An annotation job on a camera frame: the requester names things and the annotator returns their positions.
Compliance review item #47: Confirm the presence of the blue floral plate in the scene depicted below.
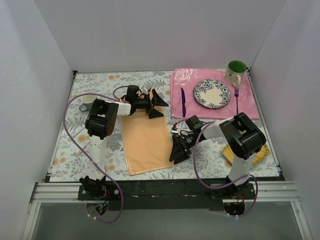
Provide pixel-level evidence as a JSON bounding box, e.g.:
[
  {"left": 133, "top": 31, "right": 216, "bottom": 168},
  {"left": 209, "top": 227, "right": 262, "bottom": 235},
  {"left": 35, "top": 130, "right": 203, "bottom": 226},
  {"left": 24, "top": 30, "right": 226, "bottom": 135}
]
[{"left": 193, "top": 79, "right": 231, "bottom": 109}]

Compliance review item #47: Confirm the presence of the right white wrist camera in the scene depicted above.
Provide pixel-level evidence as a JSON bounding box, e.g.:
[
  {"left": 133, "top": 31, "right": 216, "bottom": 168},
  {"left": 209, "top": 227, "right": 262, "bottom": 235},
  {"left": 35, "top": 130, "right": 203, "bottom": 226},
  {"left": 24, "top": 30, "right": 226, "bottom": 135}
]
[{"left": 170, "top": 125, "right": 179, "bottom": 135}]

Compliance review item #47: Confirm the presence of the yellow bamboo mat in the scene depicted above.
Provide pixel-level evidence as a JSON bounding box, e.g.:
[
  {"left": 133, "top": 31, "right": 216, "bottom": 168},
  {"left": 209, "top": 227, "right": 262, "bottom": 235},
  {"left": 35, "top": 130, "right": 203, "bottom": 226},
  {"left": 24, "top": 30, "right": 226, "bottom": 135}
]
[{"left": 222, "top": 144, "right": 270, "bottom": 167}]

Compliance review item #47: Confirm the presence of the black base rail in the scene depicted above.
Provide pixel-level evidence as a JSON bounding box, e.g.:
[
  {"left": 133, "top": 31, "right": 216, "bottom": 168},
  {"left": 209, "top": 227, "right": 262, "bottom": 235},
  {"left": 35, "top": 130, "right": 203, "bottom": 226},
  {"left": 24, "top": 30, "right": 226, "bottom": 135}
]
[{"left": 77, "top": 179, "right": 255, "bottom": 211}]

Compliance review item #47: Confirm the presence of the purple knife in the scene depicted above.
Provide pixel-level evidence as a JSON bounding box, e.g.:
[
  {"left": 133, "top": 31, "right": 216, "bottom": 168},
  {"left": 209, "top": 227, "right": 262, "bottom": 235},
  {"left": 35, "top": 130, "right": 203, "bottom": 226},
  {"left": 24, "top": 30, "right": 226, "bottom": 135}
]
[{"left": 180, "top": 87, "right": 186, "bottom": 118}]

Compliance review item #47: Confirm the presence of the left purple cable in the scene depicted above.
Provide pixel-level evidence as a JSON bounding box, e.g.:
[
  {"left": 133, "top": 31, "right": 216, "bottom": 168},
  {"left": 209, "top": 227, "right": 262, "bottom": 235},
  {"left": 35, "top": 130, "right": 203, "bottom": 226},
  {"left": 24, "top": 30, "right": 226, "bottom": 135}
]
[{"left": 62, "top": 85, "right": 131, "bottom": 223}]

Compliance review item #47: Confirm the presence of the floral mug green inside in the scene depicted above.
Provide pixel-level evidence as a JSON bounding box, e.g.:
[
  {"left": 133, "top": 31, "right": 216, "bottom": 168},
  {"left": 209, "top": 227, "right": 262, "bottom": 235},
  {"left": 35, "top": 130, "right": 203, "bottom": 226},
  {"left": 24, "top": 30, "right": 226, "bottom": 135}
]
[{"left": 223, "top": 60, "right": 247, "bottom": 87}]

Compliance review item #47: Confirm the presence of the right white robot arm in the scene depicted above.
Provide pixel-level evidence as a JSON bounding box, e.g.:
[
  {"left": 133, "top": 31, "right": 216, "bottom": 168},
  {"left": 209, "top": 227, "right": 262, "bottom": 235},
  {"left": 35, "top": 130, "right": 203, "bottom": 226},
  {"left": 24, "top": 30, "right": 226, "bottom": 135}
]
[{"left": 169, "top": 112, "right": 266, "bottom": 199}]

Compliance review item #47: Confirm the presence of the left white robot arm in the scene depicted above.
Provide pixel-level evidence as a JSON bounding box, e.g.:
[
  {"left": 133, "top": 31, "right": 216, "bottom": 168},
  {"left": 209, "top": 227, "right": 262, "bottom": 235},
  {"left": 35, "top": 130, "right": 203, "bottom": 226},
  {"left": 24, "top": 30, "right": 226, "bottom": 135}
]
[{"left": 79, "top": 85, "right": 169, "bottom": 200}]

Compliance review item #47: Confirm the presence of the pink floral placemat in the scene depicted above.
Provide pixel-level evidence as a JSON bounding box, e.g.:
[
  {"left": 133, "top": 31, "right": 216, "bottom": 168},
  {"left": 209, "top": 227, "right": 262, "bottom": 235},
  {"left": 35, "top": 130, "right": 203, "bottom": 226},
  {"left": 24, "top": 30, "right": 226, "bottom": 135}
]
[{"left": 170, "top": 68, "right": 260, "bottom": 120}]

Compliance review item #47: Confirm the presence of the grey mug white inside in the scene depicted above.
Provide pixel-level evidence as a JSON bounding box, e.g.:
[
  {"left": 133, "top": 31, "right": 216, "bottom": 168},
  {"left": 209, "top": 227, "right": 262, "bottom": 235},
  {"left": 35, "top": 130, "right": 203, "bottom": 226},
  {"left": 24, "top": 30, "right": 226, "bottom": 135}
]
[{"left": 78, "top": 94, "right": 97, "bottom": 113}]

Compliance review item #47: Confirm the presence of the purple fork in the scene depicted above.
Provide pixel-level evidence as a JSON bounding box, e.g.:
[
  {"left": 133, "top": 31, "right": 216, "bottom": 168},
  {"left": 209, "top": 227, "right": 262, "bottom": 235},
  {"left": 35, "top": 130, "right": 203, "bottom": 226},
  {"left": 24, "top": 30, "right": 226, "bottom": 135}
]
[{"left": 234, "top": 87, "right": 239, "bottom": 114}]

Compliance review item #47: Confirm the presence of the orange satin napkin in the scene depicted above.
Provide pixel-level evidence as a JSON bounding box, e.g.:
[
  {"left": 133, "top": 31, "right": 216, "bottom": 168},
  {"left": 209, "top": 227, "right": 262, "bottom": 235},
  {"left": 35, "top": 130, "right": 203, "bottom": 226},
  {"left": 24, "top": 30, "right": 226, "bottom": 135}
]
[{"left": 120, "top": 110, "right": 174, "bottom": 176}]

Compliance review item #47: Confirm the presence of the aluminium frame rail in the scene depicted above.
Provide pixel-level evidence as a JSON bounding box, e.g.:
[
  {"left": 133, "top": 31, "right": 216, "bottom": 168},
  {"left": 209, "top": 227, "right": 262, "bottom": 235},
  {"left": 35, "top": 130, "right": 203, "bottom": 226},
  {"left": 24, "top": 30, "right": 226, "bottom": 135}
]
[{"left": 30, "top": 180, "right": 300, "bottom": 203}]

